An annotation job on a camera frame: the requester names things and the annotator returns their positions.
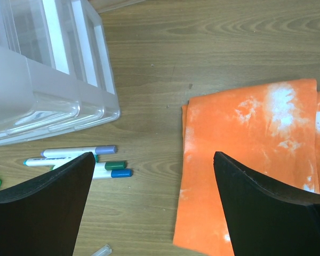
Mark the white plastic drawer organizer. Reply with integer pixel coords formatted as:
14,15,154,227
0,1,121,146

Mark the blue cap marker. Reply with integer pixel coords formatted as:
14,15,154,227
92,169,133,179

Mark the orange white tie-dye cloth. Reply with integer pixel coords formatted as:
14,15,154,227
173,79,320,255

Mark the teal cap marker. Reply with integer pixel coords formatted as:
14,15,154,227
23,154,99,167

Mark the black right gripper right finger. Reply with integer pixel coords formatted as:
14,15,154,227
214,151,320,255

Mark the purple cap marker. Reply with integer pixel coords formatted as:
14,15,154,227
41,145,117,158

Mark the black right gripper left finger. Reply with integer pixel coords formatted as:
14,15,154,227
0,153,95,255

